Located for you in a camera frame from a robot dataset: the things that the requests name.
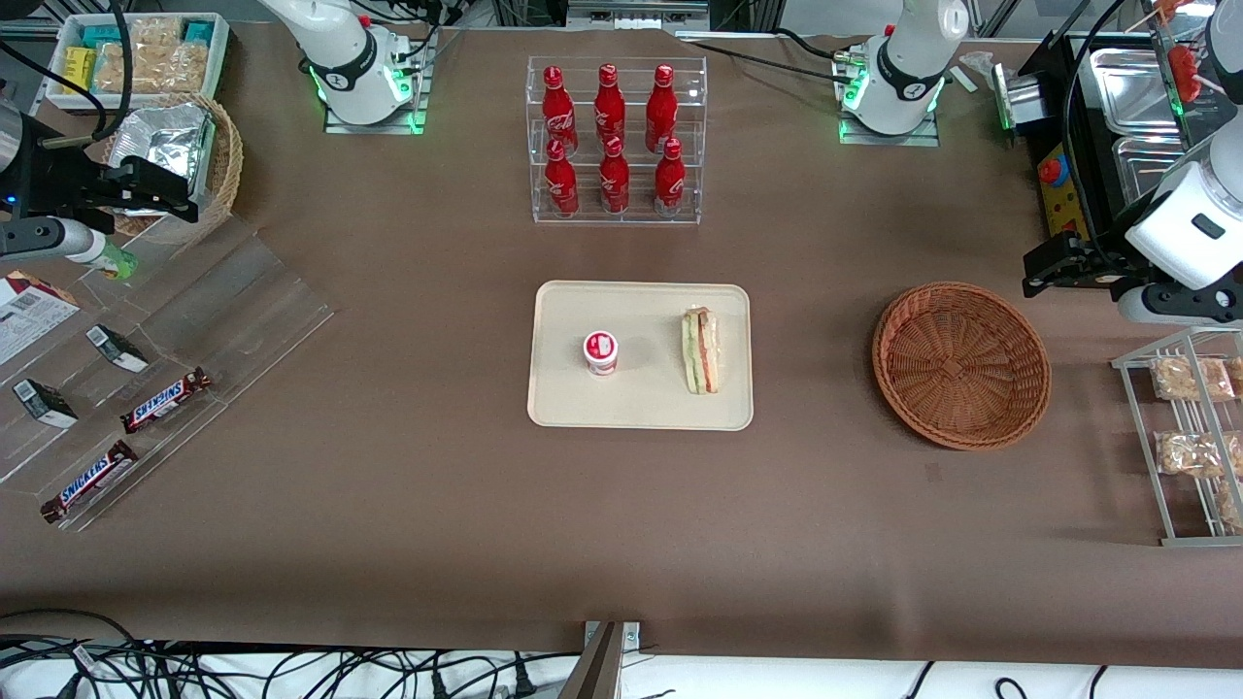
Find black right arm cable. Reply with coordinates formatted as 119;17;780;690
0;0;134;147

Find white plastic bin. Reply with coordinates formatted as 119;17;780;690
46;12;231;110

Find red skewered snack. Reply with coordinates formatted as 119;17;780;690
1168;44;1207;103

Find silver foil bag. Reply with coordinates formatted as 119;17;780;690
112;102;217;213

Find green white bottle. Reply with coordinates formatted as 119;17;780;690
68;231;139;281

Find clear acrylic bottle rack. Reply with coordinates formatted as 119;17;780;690
526;55;708;226

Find light wicker basket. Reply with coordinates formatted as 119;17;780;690
102;92;244;244

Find grey metal wire rack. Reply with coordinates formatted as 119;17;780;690
1111;323;1243;548

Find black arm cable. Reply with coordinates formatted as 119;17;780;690
0;0;134;147
1058;0;1118;268

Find aluminium arm base plate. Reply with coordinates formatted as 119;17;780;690
838;107;941;148
323;27;433;135

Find grey metal post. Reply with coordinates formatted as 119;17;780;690
561;621;642;699

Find small black white box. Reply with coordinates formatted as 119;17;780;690
12;379;79;429
85;324;150;374

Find red white yogurt cup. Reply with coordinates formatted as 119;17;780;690
583;330;620;378

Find brown wicker basket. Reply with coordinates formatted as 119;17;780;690
871;281;1053;452

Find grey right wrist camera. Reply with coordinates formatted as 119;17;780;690
0;217;106;263

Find clear acrylic stepped display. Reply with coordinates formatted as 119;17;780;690
0;214;336;533

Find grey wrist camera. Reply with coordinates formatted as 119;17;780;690
0;217;106;263
1117;282;1243;326

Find white printed carton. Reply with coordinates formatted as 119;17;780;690
0;272;81;368

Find steel food pan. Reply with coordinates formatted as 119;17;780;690
1090;47;1184;137
1112;136;1210;191

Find triangular sandwich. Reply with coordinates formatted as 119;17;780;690
682;306;722;396

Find silver metal box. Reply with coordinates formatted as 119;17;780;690
991;66;1048;132

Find clear plastic wrapper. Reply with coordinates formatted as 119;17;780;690
957;50;1001;93

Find black food warmer machine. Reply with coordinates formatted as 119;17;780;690
1018;29;1243;290

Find red cola bottle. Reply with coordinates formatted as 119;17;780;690
541;65;580;156
646;64;678;154
654;138;687;218
545;139;581;218
599;136;630;215
594;63;627;147

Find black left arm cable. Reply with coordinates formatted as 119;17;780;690
1058;0;1118;268

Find brown Snickers bar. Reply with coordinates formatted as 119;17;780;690
119;366;213;435
40;440;139;525

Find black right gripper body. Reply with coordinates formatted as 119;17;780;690
0;115;122;219

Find beige plastic tray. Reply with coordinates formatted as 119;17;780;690
526;281;755;432

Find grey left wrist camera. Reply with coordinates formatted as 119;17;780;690
1117;282;1243;326

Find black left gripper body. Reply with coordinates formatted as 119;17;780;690
1081;236;1135;292

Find clear cracker bag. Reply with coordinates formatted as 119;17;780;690
121;17;185;74
95;44;210;95

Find black table cable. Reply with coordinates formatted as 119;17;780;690
677;27;860;79

